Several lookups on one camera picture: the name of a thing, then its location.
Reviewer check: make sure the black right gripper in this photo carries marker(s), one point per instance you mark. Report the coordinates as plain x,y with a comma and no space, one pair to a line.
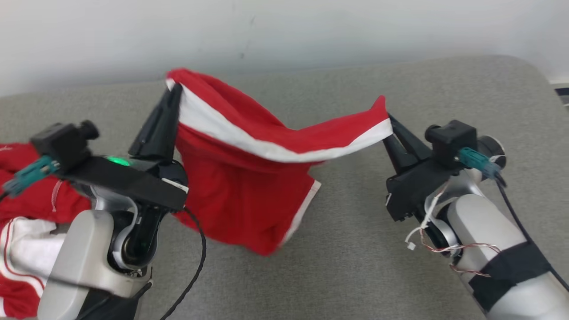
413,189

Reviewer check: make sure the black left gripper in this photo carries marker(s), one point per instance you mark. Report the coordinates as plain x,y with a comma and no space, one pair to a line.
129,180

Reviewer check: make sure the red shorts with white trim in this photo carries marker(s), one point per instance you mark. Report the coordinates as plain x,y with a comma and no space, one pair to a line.
240,195

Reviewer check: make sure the red jersey with white sleeves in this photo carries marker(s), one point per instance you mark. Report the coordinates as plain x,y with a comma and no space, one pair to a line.
31,200

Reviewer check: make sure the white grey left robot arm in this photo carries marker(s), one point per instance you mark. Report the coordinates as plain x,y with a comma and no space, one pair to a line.
80,258

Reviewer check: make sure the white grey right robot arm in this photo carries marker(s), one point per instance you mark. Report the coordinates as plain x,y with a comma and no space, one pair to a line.
489,231

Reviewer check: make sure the grey fabric sofa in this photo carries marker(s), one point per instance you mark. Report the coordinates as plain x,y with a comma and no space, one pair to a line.
355,249

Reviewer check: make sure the white baseboard strip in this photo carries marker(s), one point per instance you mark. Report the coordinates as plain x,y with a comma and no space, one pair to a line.
559,80

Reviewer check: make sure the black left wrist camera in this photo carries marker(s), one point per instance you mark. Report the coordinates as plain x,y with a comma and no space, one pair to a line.
60,142

